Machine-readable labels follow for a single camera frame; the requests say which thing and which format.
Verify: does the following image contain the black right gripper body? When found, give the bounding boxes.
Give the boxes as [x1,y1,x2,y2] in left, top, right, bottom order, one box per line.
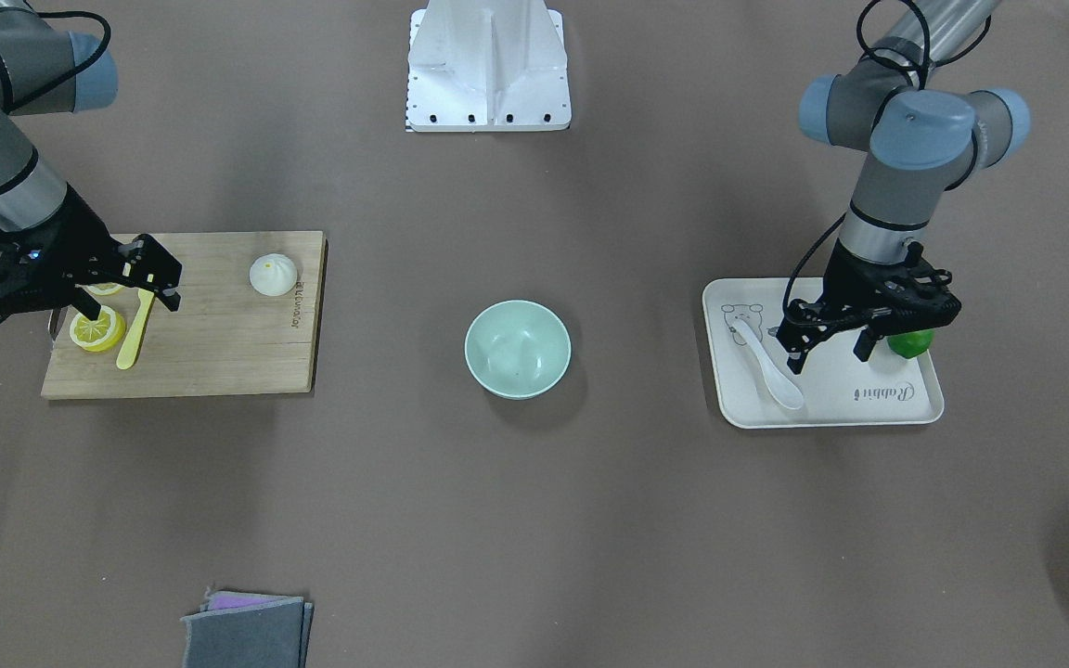
[29,186,123,302]

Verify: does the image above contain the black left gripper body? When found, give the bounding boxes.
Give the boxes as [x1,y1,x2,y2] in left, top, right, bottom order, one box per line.
[822,240,916,312]

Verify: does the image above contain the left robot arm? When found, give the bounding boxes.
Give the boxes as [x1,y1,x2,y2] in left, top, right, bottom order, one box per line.
[777,1,1031,373]

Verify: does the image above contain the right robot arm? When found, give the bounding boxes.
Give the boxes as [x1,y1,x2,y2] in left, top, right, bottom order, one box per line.
[0,1,182,319]

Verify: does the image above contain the light green bowl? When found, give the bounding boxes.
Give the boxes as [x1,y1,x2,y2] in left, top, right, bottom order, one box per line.
[464,300,573,401]

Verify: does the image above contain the lemon slice far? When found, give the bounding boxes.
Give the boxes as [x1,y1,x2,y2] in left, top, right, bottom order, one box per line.
[84,282,124,297]

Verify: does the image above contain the green lime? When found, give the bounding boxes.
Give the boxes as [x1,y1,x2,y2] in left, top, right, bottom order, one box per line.
[886,329,934,359]

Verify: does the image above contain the yellow plastic knife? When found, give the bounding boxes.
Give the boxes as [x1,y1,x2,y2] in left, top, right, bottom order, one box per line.
[117,290,154,369]

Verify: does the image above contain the beige rabbit tray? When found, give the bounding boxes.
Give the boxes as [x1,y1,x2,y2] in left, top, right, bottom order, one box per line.
[702,277,945,429]

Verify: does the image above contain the wooden cutting board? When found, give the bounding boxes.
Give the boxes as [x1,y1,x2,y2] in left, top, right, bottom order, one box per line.
[41,231,327,399]

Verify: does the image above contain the grey folded cloth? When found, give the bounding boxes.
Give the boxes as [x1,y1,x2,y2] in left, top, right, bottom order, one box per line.
[182,589,314,667]

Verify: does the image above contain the lemon half near handle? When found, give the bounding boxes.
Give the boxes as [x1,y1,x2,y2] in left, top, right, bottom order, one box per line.
[68,305,127,353]

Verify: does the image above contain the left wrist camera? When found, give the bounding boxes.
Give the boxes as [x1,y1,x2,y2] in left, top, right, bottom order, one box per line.
[867,240,962,337]

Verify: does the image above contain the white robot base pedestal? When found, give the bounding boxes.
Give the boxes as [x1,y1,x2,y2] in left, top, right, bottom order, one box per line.
[405,1,573,133]

